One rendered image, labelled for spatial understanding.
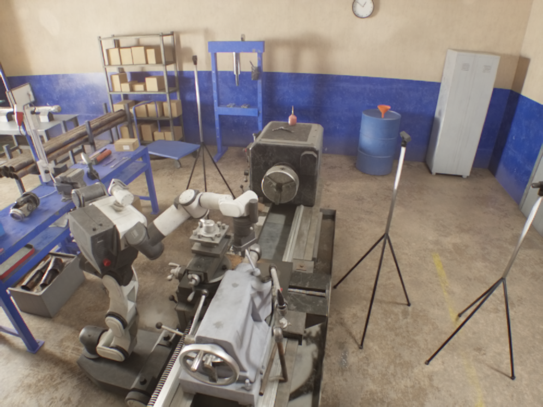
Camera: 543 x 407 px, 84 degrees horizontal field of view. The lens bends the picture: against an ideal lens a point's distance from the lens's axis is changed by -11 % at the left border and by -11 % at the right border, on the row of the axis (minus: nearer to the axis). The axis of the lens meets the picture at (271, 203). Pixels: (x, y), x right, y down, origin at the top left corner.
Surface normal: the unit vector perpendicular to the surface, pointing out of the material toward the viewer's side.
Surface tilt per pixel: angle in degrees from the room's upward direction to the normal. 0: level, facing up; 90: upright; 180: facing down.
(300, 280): 0
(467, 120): 90
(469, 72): 90
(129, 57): 90
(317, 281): 0
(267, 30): 90
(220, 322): 0
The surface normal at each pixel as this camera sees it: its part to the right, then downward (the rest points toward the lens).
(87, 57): -0.20, 0.49
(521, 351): 0.00, -0.86
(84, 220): 0.25, -0.81
